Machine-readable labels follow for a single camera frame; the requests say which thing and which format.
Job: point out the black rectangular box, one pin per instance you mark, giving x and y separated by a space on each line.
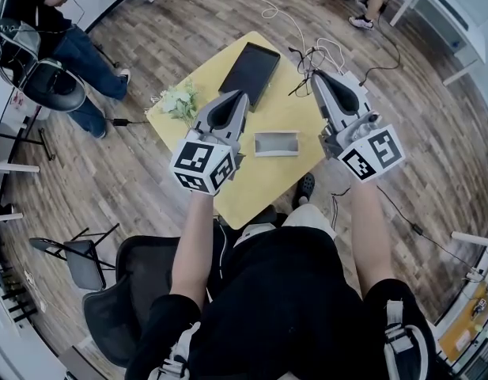
251 69

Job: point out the white power strip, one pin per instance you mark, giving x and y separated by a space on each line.
352 78

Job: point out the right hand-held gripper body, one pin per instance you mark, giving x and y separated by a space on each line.
370 153

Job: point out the person's right forearm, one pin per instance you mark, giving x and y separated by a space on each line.
370 236

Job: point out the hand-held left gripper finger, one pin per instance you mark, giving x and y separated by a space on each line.
206 119
241 123

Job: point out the grey folding chair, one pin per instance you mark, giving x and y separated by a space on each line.
83 263

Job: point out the person's black shirt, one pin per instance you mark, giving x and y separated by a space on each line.
287 303

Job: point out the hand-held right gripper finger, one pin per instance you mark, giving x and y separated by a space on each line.
360 101
322 107

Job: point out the white desk leg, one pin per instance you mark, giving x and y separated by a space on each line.
473 239

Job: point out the cluttered wooden workbench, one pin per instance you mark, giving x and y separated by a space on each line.
465 331

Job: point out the person's left forearm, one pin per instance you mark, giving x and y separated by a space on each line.
194 251

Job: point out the black thin-framed eyeglasses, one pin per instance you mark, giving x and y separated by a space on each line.
307 81

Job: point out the black mesh office chair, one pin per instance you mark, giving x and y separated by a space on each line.
141 283

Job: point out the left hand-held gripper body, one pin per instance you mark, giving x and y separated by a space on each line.
206 164

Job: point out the person's white trousers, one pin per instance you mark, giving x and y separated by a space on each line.
307 220

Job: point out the black power adapter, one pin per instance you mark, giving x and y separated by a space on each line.
417 229
120 122

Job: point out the small white box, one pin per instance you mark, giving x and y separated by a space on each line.
275 143

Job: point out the white artificial flower bouquet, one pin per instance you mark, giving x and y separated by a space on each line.
178 103

